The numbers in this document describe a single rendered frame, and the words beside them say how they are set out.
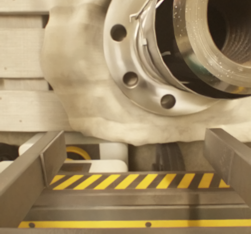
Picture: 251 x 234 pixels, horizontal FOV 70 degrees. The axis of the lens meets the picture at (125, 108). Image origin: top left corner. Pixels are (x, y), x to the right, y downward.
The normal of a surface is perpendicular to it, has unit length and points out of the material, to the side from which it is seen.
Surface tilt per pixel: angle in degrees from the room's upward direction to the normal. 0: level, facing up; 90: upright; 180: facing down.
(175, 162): 50
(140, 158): 0
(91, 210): 0
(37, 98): 0
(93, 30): 59
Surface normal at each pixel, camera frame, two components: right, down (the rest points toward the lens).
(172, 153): -0.03, -0.77
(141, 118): 0.23, -0.50
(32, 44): -0.01, 0.25
